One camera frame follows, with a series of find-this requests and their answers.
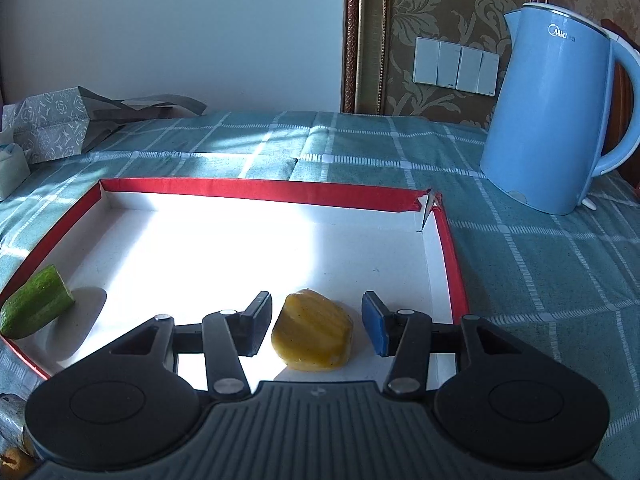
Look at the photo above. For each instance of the white wall switch panel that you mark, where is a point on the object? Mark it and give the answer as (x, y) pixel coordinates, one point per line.
(455, 66)

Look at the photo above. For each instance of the blue electric kettle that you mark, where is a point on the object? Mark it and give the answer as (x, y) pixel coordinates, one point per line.
(545, 110)

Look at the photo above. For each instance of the green cucumber piece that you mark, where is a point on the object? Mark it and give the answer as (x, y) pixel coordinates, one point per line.
(35, 302)

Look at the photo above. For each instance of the dark wooden headboard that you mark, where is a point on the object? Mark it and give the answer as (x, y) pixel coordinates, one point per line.
(634, 172)

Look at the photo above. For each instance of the green plaid cloth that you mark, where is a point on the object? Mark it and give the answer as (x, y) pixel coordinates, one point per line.
(350, 140)

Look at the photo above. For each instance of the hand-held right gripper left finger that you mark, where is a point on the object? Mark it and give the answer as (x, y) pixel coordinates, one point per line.
(257, 320)

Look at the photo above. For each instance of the metallic object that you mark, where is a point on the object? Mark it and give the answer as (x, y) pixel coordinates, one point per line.
(11, 420)

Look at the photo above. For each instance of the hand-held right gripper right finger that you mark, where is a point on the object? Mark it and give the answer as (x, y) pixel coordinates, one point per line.
(374, 325)

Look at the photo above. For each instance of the ridged yellow fruit piece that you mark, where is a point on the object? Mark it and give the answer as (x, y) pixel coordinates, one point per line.
(312, 330)

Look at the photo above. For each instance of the grey patterned bag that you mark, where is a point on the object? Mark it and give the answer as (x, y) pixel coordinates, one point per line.
(55, 120)

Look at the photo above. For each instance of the red cardboard box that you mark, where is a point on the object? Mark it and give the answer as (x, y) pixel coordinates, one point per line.
(225, 260)

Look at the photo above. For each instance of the ornate wooden wall frame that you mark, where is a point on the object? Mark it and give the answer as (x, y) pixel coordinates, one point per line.
(351, 35)

